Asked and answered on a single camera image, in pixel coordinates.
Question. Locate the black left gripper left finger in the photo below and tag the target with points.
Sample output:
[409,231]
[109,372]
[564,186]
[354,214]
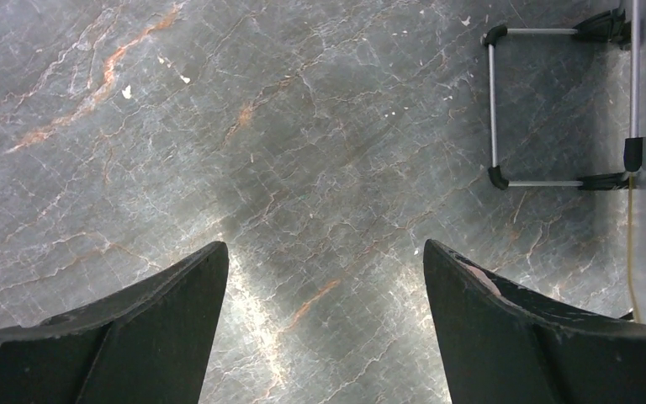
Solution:
[147,343]

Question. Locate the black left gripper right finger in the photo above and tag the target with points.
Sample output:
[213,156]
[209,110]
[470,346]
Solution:
[501,342]

